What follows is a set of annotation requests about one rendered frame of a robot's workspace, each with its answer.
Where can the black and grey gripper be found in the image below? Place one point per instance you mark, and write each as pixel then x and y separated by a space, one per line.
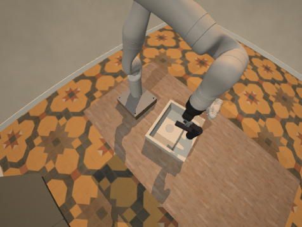
pixel 195 107

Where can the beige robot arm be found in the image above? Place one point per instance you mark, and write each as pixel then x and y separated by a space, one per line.
pixel 197 28

